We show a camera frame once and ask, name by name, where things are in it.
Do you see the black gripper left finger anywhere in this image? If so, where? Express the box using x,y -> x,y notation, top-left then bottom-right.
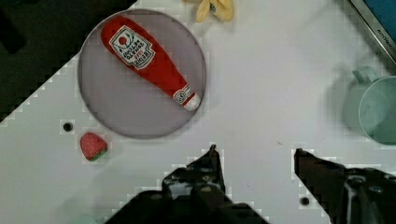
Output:
106,146 -> 269,224

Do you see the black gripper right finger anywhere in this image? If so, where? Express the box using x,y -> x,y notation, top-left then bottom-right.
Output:
293,148 -> 396,224

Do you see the light green mug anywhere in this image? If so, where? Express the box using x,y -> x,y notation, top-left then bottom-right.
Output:
343,66 -> 396,146

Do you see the grey round plate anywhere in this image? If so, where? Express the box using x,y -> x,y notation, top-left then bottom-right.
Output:
78,9 -> 207,139

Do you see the red toy strawberry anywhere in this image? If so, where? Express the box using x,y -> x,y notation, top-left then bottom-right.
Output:
79,133 -> 107,161

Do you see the red plush ketchup bottle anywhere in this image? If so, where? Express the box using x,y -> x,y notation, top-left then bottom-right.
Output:
101,16 -> 201,111

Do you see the silver black toaster oven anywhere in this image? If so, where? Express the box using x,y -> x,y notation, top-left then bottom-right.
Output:
348,0 -> 396,63

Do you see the yellow peeled toy banana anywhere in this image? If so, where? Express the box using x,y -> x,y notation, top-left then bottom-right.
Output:
183,0 -> 234,22

